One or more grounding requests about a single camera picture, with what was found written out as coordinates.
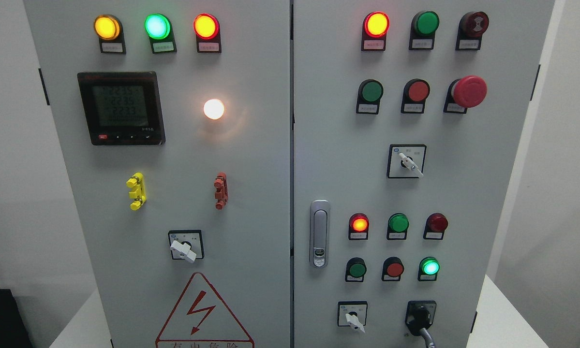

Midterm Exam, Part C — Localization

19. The white-handled selector switch upper right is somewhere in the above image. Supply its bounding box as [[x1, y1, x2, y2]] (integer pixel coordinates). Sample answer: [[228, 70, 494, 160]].
[[387, 145, 427, 179]]

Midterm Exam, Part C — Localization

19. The white-handled selector switch left door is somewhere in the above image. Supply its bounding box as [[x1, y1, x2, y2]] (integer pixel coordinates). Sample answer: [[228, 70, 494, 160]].
[[168, 230, 205, 263]]

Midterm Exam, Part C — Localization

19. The red push button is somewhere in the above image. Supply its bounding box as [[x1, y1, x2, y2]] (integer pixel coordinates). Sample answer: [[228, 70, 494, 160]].
[[401, 79, 431, 114], [381, 256, 404, 282]]

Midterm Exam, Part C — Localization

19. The red indicator light top right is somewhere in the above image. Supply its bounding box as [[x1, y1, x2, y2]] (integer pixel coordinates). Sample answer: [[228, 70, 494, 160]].
[[361, 11, 390, 52]]

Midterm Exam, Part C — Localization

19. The yellow indicator light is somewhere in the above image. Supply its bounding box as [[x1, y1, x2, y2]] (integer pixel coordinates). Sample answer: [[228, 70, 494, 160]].
[[94, 14, 126, 55]]

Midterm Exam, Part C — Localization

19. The red terminal connector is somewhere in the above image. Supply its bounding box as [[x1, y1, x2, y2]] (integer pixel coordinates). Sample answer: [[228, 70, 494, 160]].
[[214, 172, 229, 211]]

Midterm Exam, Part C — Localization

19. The red indicator light left door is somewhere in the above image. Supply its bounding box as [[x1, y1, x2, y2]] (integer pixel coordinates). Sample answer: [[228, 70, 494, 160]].
[[193, 13, 222, 53]]

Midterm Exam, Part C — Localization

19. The green indicator light lower middle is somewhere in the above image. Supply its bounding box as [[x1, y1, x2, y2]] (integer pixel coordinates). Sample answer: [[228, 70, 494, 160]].
[[387, 212, 409, 240]]

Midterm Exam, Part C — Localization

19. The black digital power meter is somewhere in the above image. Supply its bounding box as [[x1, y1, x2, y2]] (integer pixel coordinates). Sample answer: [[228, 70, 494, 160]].
[[77, 71, 165, 145]]

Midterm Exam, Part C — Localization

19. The red indicator light lower left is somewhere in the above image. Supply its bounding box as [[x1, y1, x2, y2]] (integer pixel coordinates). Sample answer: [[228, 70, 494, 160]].
[[348, 212, 370, 240]]

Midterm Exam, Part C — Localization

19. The green push button upper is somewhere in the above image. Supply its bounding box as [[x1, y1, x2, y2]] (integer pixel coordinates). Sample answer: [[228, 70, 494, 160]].
[[356, 79, 384, 115]]

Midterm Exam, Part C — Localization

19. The grey electrical control cabinet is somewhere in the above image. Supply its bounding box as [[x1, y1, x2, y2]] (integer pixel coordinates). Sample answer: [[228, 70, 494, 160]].
[[24, 0, 555, 348]]

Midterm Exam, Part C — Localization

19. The green push button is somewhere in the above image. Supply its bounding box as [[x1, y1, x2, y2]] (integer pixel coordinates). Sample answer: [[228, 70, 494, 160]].
[[344, 257, 367, 282], [417, 256, 440, 282], [356, 79, 384, 115]]

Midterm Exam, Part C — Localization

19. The green push button lower right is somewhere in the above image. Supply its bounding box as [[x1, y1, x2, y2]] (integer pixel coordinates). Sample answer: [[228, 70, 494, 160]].
[[417, 256, 440, 282]]

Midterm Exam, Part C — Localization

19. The silver door latch handle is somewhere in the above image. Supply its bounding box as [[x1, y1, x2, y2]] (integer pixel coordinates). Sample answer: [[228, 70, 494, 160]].
[[309, 200, 330, 268]]

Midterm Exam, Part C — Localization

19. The red push button lower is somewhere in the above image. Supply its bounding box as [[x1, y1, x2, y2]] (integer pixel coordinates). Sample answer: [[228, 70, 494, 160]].
[[381, 256, 404, 282]]

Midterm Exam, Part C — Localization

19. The yellow terminal connector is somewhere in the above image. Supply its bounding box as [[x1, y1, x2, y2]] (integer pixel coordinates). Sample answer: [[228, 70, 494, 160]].
[[126, 172, 148, 211]]

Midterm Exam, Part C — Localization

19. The green indicator light top right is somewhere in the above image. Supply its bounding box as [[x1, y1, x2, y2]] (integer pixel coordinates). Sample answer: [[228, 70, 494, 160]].
[[408, 11, 440, 50]]

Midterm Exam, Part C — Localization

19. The red emergency stop button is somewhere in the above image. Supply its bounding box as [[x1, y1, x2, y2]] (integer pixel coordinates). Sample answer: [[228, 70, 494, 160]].
[[443, 75, 488, 114]]

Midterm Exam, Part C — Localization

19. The black rotary knob switch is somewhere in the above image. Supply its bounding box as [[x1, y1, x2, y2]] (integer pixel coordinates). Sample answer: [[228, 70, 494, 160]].
[[404, 300, 437, 336]]

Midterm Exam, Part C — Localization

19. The black red buzzer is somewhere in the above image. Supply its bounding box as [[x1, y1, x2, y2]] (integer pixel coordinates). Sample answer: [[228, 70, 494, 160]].
[[455, 11, 489, 51]]

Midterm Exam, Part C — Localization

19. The green push button lower left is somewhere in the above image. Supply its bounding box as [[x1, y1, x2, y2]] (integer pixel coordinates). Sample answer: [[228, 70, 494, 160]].
[[344, 257, 367, 282]]

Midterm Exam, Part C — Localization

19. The white-handled selector switch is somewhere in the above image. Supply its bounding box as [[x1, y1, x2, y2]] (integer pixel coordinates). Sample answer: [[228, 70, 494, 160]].
[[337, 301, 369, 334], [387, 145, 427, 179]]

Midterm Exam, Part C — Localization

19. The white glowing indicator light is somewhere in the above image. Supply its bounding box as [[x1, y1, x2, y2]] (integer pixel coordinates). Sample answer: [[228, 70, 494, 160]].
[[203, 99, 225, 120]]

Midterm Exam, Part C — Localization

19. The red push button upper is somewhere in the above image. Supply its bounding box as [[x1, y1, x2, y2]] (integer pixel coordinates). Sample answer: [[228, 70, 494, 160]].
[[401, 79, 431, 114]]

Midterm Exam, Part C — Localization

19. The white-handled selector switch lower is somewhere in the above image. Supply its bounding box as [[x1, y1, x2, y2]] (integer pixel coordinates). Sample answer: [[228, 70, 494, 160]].
[[337, 301, 369, 334]]

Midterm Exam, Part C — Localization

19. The red high voltage warning sticker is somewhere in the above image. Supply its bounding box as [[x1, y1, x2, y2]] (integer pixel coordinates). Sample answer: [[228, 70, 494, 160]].
[[155, 272, 255, 348]]

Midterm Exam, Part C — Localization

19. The red indicator light lower right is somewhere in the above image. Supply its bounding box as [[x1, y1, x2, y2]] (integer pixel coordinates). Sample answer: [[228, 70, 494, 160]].
[[423, 212, 449, 240]]

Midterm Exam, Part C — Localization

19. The lit green indicator light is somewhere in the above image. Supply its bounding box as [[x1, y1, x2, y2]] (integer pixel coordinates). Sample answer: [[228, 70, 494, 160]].
[[144, 13, 177, 54]]

